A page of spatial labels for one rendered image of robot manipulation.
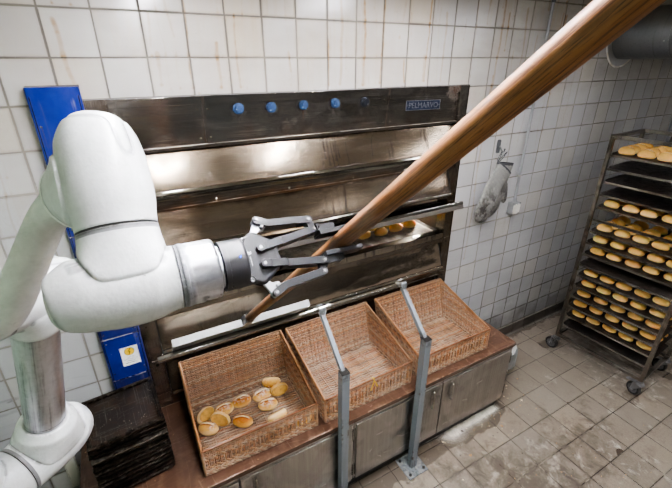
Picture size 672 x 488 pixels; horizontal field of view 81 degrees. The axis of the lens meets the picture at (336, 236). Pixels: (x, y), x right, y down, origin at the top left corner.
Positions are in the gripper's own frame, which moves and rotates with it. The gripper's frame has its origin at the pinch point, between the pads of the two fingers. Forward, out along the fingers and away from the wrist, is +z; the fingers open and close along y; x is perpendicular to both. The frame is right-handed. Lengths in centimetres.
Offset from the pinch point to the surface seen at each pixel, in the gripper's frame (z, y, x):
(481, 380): 145, 73, -155
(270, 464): 4, 63, -145
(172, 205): -14, -58, -113
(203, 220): -2, -51, -120
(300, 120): 48, -83, -93
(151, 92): -15, -92, -82
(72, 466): -79, 37, -191
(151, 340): -34, -8, -155
